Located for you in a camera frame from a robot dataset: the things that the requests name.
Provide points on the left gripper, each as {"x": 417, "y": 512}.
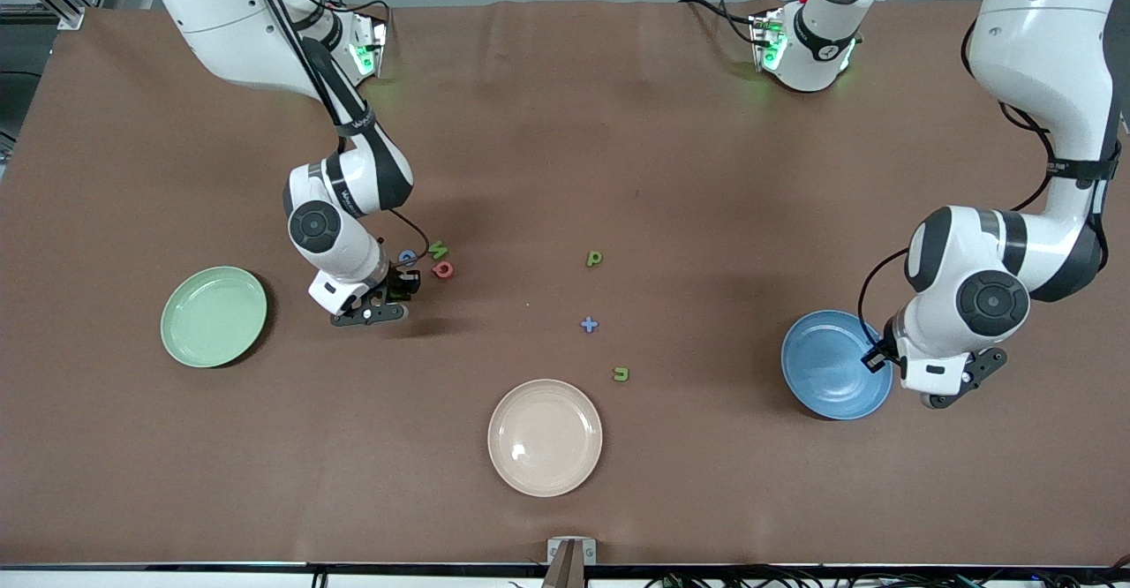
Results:
{"x": 876, "y": 359}

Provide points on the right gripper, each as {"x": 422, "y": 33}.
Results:
{"x": 400, "y": 285}

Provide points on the green letter W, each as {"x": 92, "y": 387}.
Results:
{"x": 437, "y": 250}

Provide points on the green letter p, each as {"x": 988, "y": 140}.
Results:
{"x": 590, "y": 261}

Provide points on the blue plus sign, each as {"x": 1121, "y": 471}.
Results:
{"x": 589, "y": 325}

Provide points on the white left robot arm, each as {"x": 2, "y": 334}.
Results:
{"x": 1042, "y": 58}

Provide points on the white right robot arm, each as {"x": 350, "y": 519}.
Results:
{"x": 229, "y": 32}

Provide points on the red letter Q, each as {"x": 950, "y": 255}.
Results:
{"x": 436, "y": 269}

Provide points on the blue plate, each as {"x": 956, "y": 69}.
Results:
{"x": 830, "y": 376}

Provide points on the green plate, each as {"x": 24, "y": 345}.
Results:
{"x": 212, "y": 319}

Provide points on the brown table cover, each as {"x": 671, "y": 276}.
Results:
{"x": 565, "y": 173}

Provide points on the beige plate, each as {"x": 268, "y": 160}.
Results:
{"x": 545, "y": 438}

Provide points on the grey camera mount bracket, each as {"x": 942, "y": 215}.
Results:
{"x": 556, "y": 553}

